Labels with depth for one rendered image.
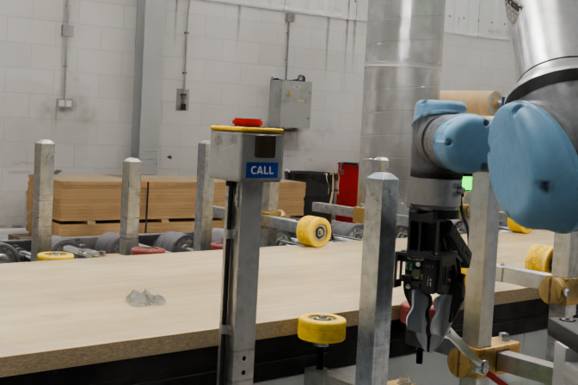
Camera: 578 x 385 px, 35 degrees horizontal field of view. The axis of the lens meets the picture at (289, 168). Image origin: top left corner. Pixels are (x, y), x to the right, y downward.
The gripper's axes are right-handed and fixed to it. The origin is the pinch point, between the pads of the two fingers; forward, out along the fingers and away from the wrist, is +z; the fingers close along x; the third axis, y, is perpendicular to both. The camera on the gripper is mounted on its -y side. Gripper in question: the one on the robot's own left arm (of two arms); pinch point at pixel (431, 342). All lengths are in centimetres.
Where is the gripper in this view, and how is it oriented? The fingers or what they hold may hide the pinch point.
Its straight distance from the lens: 139.3
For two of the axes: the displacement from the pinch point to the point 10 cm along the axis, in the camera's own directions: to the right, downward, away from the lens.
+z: -0.5, 10.0, 0.5
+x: 8.7, 0.7, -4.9
